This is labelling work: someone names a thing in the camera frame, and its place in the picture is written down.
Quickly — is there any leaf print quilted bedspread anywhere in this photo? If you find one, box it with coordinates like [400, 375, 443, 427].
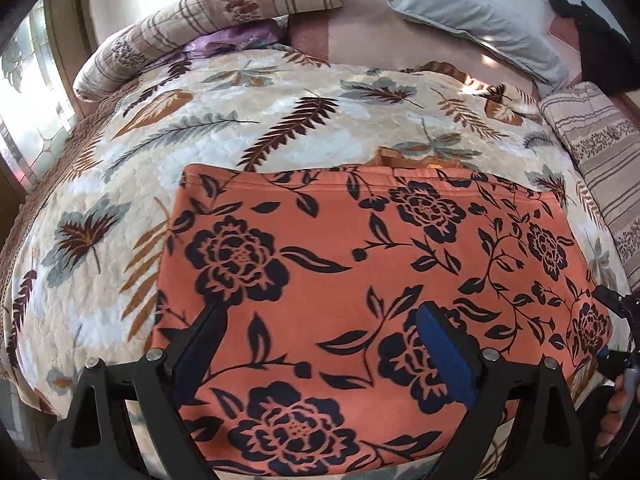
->
[0, 49, 621, 480]

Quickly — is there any pink bed sheet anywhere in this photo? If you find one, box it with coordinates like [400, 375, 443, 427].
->
[290, 2, 556, 98]

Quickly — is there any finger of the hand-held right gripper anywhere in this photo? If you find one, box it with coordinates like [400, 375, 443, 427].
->
[592, 285, 640, 323]
[597, 342, 640, 380]

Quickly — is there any black garment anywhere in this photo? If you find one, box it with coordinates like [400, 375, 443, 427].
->
[547, 0, 638, 96]

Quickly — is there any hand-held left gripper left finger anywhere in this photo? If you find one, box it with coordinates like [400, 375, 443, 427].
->
[50, 302, 231, 480]

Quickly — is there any purple cloth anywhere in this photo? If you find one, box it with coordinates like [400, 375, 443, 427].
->
[181, 22, 281, 56]

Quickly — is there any stained glass window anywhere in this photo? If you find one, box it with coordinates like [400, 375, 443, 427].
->
[0, 0, 81, 191]

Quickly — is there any rolled striped floral quilt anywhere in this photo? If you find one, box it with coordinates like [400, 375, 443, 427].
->
[72, 0, 356, 103]

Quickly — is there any striped floral pillow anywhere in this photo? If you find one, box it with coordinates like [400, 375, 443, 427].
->
[537, 81, 640, 293]

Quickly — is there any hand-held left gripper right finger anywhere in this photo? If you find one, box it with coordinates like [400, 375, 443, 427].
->
[416, 301, 581, 480]

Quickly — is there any grey pillow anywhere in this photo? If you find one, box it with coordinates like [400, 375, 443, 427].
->
[372, 0, 571, 86]

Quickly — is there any person's right hand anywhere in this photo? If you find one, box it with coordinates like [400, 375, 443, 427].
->
[596, 372, 634, 453]

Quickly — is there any orange floral blouse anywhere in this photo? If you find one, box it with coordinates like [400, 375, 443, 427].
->
[150, 146, 615, 478]

